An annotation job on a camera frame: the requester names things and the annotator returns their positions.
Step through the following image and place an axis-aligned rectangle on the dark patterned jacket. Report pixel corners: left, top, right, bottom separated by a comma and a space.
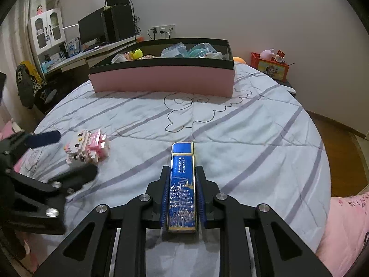
16, 61, 47, 109

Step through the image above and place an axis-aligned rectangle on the black low table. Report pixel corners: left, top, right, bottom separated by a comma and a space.
277, 76, 297, 96

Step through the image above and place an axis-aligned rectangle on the pale curtain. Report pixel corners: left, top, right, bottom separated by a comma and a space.
6, 0, 36, 78

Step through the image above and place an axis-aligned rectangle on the black computer tower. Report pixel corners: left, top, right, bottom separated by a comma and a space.
103, 5, 136, 43

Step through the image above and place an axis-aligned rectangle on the pink blanket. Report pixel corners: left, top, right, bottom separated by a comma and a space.
0, 118, 22, 140

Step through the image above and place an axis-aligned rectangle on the clear plastic container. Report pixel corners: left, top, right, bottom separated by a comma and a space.
160, 43, 186, 58

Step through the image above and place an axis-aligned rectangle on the blue and white box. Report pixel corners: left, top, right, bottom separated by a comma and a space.
68, 39, 80, 57

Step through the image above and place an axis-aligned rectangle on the white desk with drawers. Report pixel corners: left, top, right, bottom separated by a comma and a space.
40, 36, 139, 75

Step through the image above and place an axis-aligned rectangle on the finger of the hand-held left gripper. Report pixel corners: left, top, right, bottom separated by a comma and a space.
0, 130, 62, 166
9, 164, 98, 206

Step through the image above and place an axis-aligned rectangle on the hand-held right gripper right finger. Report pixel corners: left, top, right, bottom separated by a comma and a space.
194, 166, 333, 277

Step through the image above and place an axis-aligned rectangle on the black office chair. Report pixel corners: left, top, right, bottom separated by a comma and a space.
35, 78, 67, 114

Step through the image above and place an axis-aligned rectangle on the black computer monitor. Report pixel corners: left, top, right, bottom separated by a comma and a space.
78, 8, 106, 47

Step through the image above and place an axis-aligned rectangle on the white glass-door cabinet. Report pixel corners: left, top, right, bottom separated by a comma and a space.
27, 8, 66, 57

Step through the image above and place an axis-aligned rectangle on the white wall socket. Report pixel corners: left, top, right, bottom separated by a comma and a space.
148, 24, 175, 39

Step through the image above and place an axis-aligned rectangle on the pink and white brick toy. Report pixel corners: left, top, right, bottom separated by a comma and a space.
64, 129, 111, 166

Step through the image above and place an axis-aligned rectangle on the pink and black storage box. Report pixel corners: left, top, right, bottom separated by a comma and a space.
88, 37, 235, 98

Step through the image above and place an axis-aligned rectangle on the teal ball in clear dome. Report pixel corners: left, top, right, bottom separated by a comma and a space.
186, 43, 211, 58

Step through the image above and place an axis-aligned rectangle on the pink quilted printed cloth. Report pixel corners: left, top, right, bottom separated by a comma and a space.
315, 191, 369, 277

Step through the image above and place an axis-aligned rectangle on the red toy box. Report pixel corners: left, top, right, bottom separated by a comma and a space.
251, 52, 289, 82

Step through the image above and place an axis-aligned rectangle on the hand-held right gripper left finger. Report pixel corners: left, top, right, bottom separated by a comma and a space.
34, 166, 171, 277

